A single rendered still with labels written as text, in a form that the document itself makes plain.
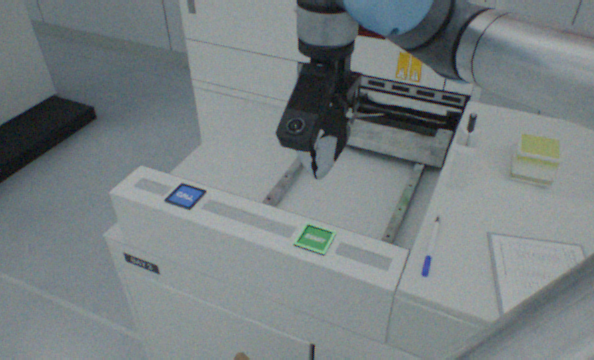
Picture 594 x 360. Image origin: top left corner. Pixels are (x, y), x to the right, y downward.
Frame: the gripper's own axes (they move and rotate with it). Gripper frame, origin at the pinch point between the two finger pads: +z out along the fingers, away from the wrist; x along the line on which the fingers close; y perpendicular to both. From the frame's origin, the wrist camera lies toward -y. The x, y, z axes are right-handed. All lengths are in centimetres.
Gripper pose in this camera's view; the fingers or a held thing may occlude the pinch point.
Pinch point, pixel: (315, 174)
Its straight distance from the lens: 71.3
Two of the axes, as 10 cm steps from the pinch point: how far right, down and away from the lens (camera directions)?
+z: 0.0, 7.7, 6.4
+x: -9.1, -2.7, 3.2
